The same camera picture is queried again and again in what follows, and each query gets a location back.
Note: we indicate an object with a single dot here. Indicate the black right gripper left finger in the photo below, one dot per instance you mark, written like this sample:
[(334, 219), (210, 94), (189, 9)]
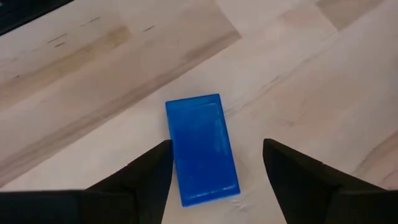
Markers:
[(109, 199)]

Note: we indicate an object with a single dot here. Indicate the blue rectangular box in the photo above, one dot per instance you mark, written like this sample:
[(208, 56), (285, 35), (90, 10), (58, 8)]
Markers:
[(202, 149)]

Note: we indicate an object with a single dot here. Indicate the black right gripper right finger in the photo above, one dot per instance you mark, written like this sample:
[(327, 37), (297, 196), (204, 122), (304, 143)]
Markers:
[(326, 196)]

